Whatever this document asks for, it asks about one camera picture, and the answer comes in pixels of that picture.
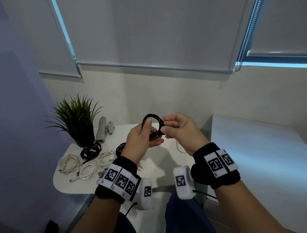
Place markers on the person's right forearm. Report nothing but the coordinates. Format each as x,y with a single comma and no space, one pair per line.
251,208

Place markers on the person's right hand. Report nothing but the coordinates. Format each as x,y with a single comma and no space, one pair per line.
187,134

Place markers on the small white gadget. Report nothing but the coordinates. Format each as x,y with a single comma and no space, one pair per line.
110,126

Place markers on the green plant in black pot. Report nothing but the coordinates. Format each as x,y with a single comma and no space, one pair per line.
84,136

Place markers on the person's leg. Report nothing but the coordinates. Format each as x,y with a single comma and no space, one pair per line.
189,216
126,224

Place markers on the person's left leg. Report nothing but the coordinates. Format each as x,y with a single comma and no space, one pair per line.
126,224

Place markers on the wide white roller blind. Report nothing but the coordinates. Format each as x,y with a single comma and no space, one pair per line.
153,31

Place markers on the person's right leg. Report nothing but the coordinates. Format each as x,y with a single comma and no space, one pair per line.
189,216

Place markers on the grey oblong device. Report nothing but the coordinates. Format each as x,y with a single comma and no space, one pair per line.
101,129

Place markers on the black wristband with marker tags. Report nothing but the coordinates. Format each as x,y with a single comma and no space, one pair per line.
215,165
117,180

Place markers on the person's left hand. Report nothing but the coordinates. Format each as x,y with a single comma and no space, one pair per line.
136,144

